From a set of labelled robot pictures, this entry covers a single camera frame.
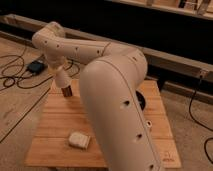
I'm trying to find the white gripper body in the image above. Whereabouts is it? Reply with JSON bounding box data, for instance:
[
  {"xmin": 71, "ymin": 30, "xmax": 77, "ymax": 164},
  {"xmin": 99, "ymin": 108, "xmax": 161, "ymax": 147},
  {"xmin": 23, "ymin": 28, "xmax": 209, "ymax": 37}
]
[{"xmin": 47, "ymin": 57, "xmax": 67, "ymax": 75}]

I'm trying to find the wooden table board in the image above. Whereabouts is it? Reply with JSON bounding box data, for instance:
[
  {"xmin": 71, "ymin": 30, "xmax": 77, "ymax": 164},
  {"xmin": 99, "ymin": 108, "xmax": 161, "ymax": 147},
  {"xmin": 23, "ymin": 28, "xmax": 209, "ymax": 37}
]
[{"xmin": 25, "ymin": 79, "xmax": 181, "ymax": 169}]

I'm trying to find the black power adapter box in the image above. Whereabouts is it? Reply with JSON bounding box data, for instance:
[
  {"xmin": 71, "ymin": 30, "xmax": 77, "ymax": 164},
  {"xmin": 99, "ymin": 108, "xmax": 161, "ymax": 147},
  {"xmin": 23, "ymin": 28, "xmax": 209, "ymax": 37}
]
[{"xmin": 27, "ymin": 61, "xmax": 45, "ymax": 74}]

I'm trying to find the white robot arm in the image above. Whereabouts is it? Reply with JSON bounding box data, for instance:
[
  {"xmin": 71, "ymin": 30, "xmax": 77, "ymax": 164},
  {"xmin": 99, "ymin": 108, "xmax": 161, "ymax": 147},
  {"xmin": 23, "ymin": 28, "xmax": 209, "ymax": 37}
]
[{"xmin": 32, "ymin": 22, "xmax": 165, "ymax": 171}]

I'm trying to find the black floor cable right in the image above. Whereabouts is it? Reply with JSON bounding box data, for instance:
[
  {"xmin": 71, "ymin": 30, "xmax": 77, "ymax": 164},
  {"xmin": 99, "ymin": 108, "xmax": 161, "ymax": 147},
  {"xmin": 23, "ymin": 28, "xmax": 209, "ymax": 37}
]
[{"xmin": 188, "ymin": 74, "xmax": 213, "ymax": 165}]

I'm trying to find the dark ceramic bowl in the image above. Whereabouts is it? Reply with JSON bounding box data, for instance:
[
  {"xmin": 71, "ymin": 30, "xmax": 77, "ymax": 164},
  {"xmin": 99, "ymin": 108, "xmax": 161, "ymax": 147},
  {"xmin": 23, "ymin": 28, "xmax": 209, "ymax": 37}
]
[{"xmin": 136, "ymin": 91, "xmax": 146, "ymax": 111}]

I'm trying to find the white sponge block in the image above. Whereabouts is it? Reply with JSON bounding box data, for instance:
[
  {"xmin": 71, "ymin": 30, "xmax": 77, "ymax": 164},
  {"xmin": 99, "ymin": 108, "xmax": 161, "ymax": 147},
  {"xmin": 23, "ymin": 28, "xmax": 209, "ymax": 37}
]
[{"xmin": 68, "ymin": 132, "xmax": 90, "ymax": 149}]

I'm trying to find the white ceramic cup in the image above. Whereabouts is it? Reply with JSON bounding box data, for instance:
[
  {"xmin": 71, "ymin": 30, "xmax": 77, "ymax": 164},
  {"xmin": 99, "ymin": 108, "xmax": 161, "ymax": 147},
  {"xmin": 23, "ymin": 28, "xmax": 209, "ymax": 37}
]
[{"xmin": 54, "ymin": 67, "xmax": 70, "ymax": 88}]

